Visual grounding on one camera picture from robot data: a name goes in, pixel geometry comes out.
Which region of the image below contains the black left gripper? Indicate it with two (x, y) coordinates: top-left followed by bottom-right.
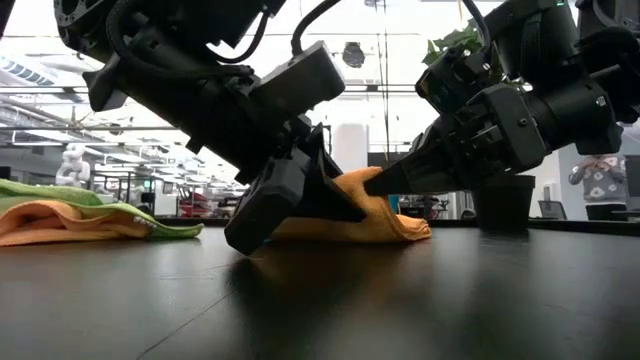
(81, 28), (326, 257)

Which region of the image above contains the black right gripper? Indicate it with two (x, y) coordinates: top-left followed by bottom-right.
(363, 81), (550, 198)

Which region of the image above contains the orange microfiber towel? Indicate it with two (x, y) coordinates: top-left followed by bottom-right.
(269, 166), (433, 245)
(0, 201), (151, 248)

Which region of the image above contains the green microfiber towel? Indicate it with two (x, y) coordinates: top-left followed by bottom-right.
(0, 178), (205, 240)

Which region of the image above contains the black cabinet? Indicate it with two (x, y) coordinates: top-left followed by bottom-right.
(367, 152), (416, 169)

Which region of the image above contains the white round pillar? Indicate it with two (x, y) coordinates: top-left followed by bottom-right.
(332, 122), (370, 174)

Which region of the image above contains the red cart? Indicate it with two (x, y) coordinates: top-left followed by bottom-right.
(177, 187), (211, 219)

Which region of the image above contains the black plant pot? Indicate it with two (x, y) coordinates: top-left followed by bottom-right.
(472, 174), (536, 232)

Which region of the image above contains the grey office chair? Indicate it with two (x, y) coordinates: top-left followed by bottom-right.
(537, 199), (569, 221)

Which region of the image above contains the person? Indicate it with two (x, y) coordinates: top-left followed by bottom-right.
(568, 153), (629, 222)

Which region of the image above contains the hanging black cable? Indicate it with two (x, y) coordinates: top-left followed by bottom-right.
(373, 0), (394, 166)

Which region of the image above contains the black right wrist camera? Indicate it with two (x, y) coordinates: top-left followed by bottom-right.
(415, 47), (496, 116)

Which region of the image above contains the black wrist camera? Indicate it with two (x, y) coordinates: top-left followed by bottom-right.
(415, 47), (496, 116)
(249, 40), (347, 124)

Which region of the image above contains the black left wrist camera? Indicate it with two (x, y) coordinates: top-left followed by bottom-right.
(249, 40), (347, 124)

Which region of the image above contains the black ceiling cable reel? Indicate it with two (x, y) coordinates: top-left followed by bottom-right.
(342, 42), (366, 70)

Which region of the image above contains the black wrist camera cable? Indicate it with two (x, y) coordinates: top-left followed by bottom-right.
(291, 0), (344, 56)

